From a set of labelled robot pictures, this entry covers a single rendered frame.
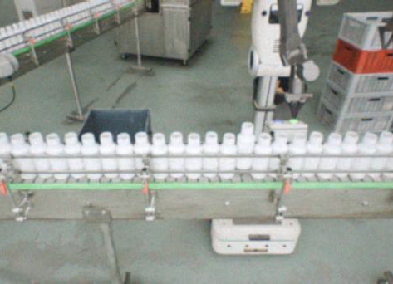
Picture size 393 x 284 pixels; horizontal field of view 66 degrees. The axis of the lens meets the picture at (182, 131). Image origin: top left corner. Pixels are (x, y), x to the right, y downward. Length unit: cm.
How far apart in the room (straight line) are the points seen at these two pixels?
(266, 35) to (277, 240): 121
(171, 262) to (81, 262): 57
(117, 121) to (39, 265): 106
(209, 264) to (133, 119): 102
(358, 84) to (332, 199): 212
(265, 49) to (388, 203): 80
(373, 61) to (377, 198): 206
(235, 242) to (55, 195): 117
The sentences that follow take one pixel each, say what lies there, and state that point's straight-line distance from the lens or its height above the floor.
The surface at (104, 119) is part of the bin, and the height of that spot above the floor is 88.
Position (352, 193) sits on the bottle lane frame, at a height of 95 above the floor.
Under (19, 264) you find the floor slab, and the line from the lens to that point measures 228.
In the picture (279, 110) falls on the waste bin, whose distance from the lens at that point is 265.
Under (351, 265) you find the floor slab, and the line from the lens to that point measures 229.
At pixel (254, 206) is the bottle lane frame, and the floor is 89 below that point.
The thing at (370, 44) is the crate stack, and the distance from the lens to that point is 312.
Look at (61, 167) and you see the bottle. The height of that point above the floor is 106.
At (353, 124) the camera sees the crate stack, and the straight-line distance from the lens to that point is 348.
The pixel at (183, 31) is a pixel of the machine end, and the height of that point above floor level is 55.
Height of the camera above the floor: 172
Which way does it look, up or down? 33 degrees down
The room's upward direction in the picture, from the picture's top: straight up
